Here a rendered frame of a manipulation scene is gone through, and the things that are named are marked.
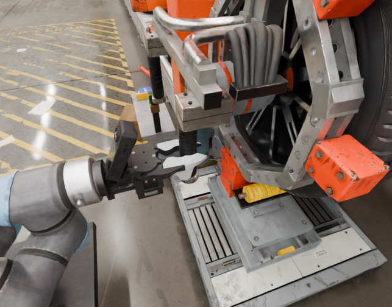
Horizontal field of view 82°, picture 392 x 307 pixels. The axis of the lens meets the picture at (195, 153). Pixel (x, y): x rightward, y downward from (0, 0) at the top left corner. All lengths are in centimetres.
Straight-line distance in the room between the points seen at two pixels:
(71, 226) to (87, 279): 44
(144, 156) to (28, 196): 20
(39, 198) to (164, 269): 86
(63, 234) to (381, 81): 62
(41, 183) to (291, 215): 98
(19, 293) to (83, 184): 19
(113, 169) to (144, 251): 88
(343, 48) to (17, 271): 64
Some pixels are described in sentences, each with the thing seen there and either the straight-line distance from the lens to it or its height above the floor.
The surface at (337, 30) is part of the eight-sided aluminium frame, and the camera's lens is 46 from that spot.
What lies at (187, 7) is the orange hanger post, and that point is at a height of 95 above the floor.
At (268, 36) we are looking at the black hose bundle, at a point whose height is 103.
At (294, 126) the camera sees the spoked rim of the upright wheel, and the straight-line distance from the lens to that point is 66.
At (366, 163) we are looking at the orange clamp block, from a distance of 45.
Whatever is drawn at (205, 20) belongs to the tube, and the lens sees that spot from 56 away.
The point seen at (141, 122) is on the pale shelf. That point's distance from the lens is 119.
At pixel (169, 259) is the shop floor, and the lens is 123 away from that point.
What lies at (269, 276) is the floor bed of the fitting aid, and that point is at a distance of 116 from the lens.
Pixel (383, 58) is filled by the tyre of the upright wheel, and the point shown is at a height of 101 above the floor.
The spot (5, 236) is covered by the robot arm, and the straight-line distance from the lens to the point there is 83.
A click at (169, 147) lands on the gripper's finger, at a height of 83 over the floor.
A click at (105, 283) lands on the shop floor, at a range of 126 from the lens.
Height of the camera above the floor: 115
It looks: 45 degrees down
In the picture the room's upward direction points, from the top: straight up
